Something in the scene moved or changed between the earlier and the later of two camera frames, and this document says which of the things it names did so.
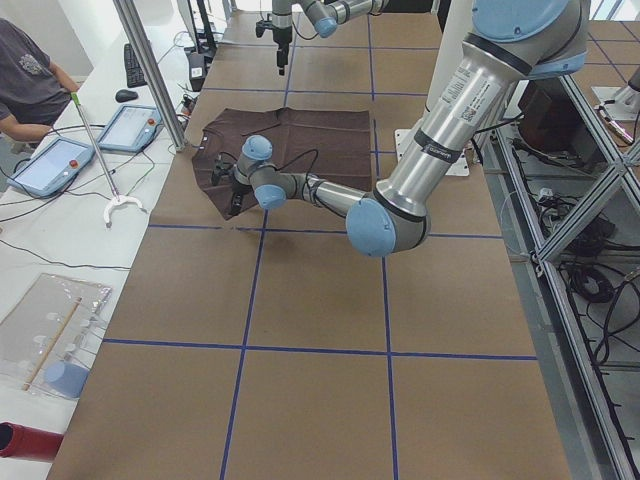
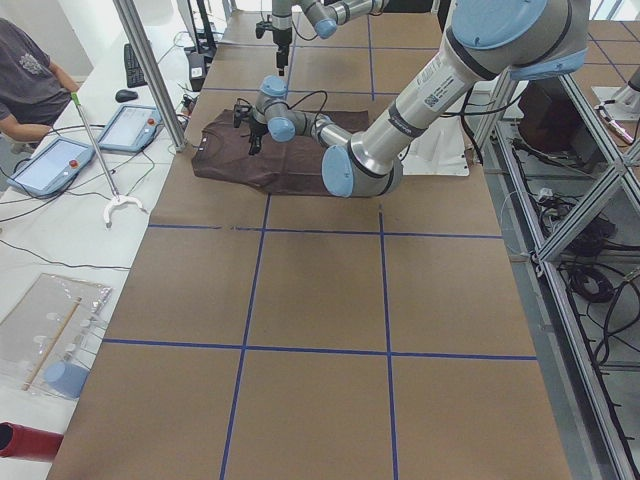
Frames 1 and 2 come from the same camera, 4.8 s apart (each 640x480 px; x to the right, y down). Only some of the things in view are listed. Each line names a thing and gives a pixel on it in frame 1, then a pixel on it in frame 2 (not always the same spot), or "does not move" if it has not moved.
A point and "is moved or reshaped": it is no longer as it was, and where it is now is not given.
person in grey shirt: x=34 y=92 does not move
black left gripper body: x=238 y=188 → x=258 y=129
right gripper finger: x=282 y=60 does not move
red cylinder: x=17 y=441 does not move
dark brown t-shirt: x=335 y=145 is moved or reshaped
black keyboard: x=135 y=75 does not move
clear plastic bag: x=47 y=336 does not move
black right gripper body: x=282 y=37 does not move
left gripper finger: x=236 y=203 → x=255 y=144
